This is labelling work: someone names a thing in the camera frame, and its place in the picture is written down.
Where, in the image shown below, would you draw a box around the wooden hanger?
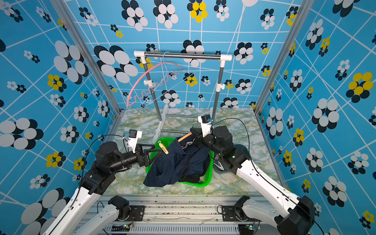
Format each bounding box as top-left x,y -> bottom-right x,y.
178,133 -> 195,149

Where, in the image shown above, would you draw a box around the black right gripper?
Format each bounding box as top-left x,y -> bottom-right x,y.
191,127 -> 225,159

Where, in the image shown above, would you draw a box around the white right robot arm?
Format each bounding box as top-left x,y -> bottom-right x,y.
191,126 -> 315,235

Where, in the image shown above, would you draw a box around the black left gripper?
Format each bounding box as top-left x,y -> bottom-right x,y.
110,142 -> 163,174

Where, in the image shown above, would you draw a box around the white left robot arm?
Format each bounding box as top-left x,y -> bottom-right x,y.
44,142 -> 163,235

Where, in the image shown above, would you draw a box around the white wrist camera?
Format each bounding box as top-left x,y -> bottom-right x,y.
197,114 -> 212,138
123,129 -> 143,153

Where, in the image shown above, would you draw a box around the dark teal plastic bin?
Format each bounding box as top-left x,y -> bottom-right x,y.
213,144 -> 251,174

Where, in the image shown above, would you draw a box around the pink plastic hanger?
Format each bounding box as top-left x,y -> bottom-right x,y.
126,51 -> 183,108

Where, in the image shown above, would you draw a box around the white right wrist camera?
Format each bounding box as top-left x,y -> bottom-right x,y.
197,114 -> 212,138

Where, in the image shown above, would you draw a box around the green plastic basket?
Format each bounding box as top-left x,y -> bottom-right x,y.
145,136 -> 215,188

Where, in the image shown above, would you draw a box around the white metal clothes rack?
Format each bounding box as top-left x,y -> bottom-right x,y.
126,51 -> 233,138

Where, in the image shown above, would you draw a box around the black shorts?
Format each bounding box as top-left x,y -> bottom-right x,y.
179,158 -> 210,184

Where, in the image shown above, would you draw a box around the navy blue shorts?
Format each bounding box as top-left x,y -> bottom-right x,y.
143,136 -> 212,188

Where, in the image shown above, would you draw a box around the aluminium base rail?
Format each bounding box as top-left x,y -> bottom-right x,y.
73,193 -> 312,235

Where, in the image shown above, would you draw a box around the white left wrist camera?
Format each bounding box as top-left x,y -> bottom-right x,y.
123,129 -> 143,153

